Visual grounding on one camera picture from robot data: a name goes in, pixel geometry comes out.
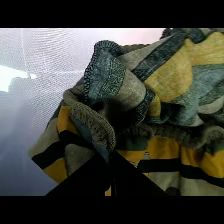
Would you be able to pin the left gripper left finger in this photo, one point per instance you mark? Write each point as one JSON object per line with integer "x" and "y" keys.
{"x": 90, "y": 181}

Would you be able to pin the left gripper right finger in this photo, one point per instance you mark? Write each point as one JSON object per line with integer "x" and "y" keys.
{"x": 133, "y": 183}

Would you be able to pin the striped long-sleeved shirt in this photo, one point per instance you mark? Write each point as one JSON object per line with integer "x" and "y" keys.
{"x": 166, "y": 86}

